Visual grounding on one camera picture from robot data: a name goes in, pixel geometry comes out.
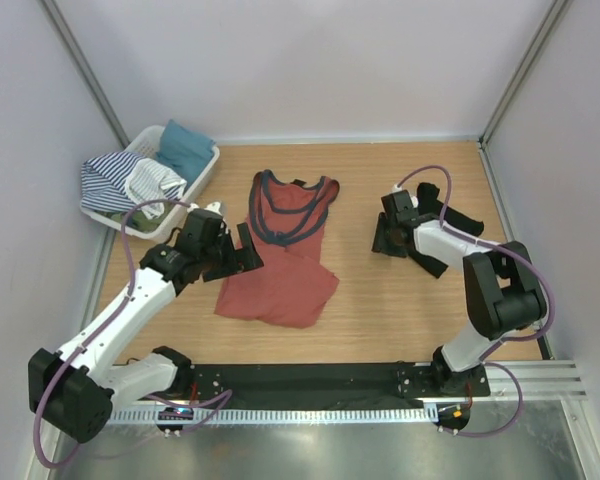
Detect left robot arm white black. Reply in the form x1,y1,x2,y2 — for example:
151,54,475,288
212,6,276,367
28,207,264,444

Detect blue white striped garment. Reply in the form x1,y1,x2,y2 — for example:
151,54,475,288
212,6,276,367
80,151,187,220

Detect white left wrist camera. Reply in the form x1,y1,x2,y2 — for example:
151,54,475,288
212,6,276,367
187,201,226,217

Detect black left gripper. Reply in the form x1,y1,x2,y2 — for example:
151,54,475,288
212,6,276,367
199,223,262,282

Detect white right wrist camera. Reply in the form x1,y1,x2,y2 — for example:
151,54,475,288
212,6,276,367
391,184,419,208

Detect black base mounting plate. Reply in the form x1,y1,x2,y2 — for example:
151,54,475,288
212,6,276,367
171,361,491,410

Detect aluminium frame post left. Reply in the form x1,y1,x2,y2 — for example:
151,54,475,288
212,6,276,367
38,0,130,147

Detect teal blue garment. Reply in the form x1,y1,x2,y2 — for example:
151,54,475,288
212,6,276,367
156,120,215,186

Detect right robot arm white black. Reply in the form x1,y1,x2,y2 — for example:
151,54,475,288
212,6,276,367
372,190,548,396

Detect white plastic laundry basket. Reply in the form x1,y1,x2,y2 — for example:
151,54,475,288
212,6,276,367
80,120,220,243

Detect aluminium front rail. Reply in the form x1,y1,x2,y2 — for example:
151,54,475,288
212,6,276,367
484,360,589,401

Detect red tank top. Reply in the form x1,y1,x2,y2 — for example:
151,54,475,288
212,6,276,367
215,170,340,329

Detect white slotted cable duct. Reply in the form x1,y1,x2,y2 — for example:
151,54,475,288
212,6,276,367
108,404,438,426

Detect black tank top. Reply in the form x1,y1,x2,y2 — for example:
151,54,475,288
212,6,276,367
408,182,486,278

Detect green camouflage garment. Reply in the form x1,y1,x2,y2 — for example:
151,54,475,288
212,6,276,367
98,204,173,233

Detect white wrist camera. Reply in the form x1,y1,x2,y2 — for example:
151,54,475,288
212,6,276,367
391,184,419,208
187,201,226,217

